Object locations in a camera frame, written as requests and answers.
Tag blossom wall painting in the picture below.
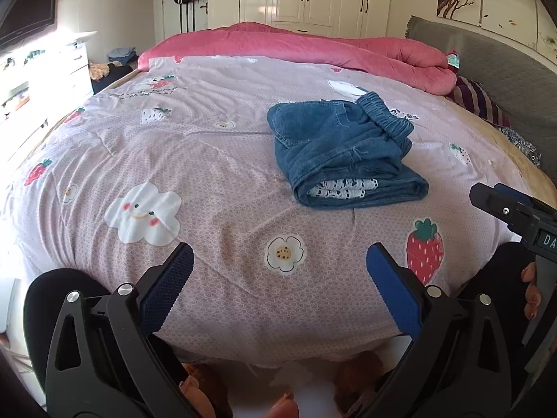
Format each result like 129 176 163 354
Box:
437 0 556 62

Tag striped purple pillow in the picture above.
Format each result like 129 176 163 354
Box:
447 76 512 129

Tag clothes pile beside bed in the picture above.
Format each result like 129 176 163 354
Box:
89 47 139 94

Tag pink folded quilt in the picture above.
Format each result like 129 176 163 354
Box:
138 22 457 96

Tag blue denim pants lace trim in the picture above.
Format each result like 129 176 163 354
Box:
267 92 429 209

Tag grey padded headboard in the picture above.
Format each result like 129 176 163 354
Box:
406 16 557 180

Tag pink strawberry print bedsheet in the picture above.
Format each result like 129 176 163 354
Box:
1 57 529 366

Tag right hand red nails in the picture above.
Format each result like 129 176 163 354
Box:
520 261 557 358

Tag floral blue pillow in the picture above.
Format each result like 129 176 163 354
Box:
496 126 542 168

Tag black wall television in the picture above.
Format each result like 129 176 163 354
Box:
1 0 57 51

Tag white dresser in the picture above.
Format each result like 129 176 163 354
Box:
1 31 96 157

